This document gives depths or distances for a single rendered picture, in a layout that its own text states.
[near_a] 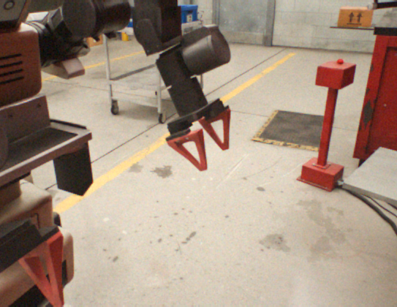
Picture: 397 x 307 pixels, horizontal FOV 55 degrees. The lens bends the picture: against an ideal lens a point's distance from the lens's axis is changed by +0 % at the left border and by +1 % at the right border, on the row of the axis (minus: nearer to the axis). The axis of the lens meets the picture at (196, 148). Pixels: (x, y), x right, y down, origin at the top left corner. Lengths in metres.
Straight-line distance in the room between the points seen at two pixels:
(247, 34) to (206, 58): 7.36
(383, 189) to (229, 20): 7.54
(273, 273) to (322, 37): 6.13
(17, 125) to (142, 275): 1.32
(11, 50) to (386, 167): 0.66
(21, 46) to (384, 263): 1.89
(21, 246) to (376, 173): 0.54
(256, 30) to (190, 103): 7.27
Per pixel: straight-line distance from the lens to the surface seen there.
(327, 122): 2.57
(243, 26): 7.98
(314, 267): 2.02
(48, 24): 0.80
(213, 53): 0.61
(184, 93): 0.65
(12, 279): 0.80
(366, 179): 0.67
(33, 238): 0.39
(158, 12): 0.64
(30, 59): 0.75
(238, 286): 1.86
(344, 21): 2.69
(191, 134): 0.62
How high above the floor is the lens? 1.30
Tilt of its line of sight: 25 degrees down
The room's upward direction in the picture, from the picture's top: straight up
